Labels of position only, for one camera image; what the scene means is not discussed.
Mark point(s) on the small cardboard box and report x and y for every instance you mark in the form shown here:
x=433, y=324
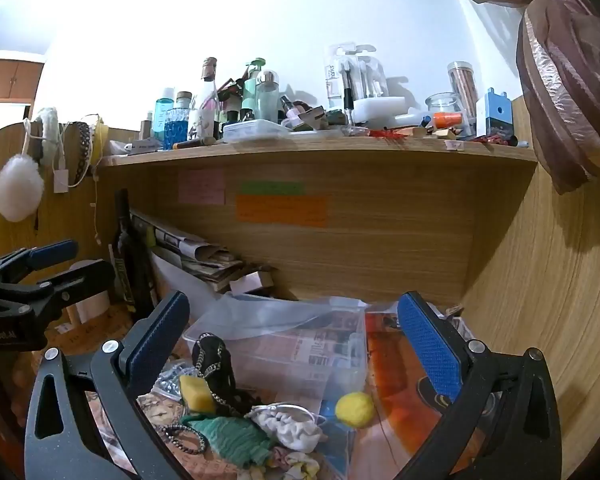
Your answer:
x=250, y=282

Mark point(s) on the green sticky note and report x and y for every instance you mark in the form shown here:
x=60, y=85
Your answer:
x=272, y=188

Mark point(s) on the clear blister brush pack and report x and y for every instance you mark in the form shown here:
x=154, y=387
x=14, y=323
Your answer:
x=355, y=75

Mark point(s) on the tall clear canister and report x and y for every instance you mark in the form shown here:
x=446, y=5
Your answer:
x=464, y=85

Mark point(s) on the white fluffy headband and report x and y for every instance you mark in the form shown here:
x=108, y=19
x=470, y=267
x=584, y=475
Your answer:
x=49, y=130

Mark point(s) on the white scrunchie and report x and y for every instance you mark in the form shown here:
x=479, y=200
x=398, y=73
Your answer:
x=290, y=430

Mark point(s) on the green knitted cloth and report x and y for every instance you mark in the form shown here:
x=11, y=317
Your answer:
x=230, y=437

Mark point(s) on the blue box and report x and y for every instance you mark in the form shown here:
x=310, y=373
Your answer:
x=492, y=115

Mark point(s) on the black lace headband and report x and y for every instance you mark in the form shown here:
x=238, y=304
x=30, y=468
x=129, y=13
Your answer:
x=83, y=150

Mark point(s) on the glass jar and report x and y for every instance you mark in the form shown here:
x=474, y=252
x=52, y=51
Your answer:
x=445, y=105

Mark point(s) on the yellow pom ball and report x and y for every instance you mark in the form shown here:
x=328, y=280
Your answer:
x=355, y=410

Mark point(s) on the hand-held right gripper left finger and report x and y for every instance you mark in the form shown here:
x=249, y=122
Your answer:
x=156, y=341

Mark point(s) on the orange sticky note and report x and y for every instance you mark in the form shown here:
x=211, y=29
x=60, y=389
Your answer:
x=282, y=211

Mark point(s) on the wooden wall cabinet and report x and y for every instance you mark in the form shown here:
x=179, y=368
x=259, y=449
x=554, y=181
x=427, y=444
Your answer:
x=10, y=80

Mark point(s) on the dark glass bottle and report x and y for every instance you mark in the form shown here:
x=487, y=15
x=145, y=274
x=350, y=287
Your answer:
x=130, y=255

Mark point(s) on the white plastic box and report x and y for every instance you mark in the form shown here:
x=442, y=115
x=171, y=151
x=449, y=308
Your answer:
x=377, y=110

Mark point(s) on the frosted bottle silver cap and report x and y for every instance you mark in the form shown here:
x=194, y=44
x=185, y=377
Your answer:
x=266, y=97

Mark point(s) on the white fluffy pom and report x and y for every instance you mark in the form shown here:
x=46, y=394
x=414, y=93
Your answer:
x=19, y=187

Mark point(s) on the light blue plastic bottle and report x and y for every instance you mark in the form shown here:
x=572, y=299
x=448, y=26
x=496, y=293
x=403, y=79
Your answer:
x=162, y=110

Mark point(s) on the clear flat plastic box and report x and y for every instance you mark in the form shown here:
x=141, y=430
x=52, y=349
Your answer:
x=255, y=131

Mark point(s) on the clear bottle with cork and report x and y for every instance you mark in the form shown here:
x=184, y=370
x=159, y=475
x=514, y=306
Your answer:
x=204, y=105

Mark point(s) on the white hanging tag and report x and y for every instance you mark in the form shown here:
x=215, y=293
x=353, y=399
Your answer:
x=61, y=181

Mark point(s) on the blue liquid glass bottle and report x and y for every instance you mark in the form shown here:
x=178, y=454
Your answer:
x=176, y=130

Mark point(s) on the stack of newspapers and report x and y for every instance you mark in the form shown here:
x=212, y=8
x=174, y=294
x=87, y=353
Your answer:
x=195, y=255

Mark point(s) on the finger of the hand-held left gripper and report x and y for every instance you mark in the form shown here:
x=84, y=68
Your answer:
x=55, y=252
x=85, y=275

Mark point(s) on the clear plastic storage box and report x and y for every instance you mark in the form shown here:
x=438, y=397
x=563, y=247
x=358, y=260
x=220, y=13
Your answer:
x=280, y=340

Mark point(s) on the clear bag of beads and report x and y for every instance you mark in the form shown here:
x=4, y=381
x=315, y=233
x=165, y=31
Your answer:
x=172, y=382

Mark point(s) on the pink sticky note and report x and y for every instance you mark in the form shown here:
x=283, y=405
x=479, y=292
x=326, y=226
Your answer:
x=201, y=187

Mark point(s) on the wooden shelf unit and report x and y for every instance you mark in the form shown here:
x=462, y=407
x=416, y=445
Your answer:
x=380, y=240

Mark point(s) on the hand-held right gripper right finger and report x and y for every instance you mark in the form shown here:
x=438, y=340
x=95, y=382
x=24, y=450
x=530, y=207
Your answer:
x=430, y=345

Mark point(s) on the small purple bottle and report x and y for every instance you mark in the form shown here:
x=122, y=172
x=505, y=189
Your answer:
x=291, y=112

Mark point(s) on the yellow headband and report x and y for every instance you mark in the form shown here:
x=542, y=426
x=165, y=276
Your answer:
x=100, y=135

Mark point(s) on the floral scrunchie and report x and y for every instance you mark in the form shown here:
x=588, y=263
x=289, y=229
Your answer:
x=300, y=465

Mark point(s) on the orange tube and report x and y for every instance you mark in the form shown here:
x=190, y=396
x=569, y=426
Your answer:
x=447, y=120

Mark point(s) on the orange printed cloth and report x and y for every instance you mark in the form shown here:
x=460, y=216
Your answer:
x=400, y=400

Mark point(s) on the brown curtain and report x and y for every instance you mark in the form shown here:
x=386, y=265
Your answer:
x=565, y=85

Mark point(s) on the yellow sponge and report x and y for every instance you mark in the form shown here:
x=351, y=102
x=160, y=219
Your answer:
x=196, y=392

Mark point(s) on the green pump bottle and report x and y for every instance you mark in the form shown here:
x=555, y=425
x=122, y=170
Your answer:
x=250, y=90

